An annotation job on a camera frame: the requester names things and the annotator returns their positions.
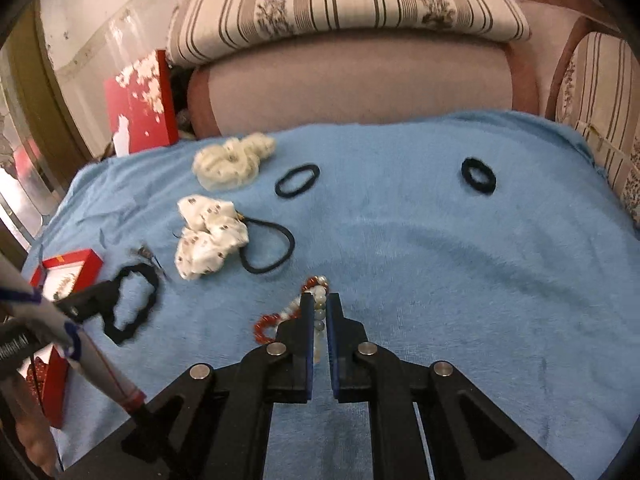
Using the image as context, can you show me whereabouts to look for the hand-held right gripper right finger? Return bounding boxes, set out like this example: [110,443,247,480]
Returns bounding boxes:
[327,292,576,480]

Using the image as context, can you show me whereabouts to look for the white printed scrunchie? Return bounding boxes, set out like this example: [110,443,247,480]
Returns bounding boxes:
[174,194,250,282]

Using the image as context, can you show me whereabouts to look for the cream fluffy scrunchie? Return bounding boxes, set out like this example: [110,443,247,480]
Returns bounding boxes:
[193,132,277,192]

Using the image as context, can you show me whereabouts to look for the red box lid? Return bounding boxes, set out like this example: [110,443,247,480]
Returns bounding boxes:
[24,344,72,430]

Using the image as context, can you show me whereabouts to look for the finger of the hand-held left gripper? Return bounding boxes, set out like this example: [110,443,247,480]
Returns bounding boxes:
[52,279,125,325]

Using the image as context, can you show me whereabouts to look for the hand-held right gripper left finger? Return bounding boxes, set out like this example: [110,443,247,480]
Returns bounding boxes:
[65,293,316,480]

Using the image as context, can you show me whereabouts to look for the large striped floral cushion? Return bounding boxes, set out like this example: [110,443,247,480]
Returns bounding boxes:
[166,0,532,69]

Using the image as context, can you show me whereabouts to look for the black wavy hair tie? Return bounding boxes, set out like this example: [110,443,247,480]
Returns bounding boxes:
[99,263,161,346]

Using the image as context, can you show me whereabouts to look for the small striped floral cushion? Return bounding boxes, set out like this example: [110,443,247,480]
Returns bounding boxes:
[554,31,640,233]

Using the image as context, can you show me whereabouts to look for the red floral gift bag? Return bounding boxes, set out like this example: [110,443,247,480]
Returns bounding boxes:
[103,49,181,157]

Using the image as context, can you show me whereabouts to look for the thin black charm hair tie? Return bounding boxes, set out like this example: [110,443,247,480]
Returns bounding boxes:
[238,216,296,276]

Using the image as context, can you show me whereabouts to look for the person's left hand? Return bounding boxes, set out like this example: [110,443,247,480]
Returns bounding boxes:
[0,375,57,478]

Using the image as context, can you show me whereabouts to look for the brown wooden door frame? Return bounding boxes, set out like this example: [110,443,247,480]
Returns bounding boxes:
[9,0,93,173]

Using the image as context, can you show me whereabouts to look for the red jewelry box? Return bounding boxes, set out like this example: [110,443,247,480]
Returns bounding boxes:
[29,248,104,307]

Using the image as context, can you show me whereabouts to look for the thick black hair tie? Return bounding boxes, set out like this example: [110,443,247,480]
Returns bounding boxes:
[460,157,498,195]

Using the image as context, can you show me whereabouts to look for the red and white beaded bracelet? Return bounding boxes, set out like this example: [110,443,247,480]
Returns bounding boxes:
[252,274,332,357]

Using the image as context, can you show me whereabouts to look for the small dark hair clip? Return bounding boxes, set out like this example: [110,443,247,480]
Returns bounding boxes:
[130,244,167,275]

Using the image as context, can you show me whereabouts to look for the pink sofa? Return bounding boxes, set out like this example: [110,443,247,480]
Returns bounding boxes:
[186,0,640,140]

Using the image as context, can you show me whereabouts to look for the blue blanket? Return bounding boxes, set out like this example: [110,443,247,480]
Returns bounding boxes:
[20,109,640,480]

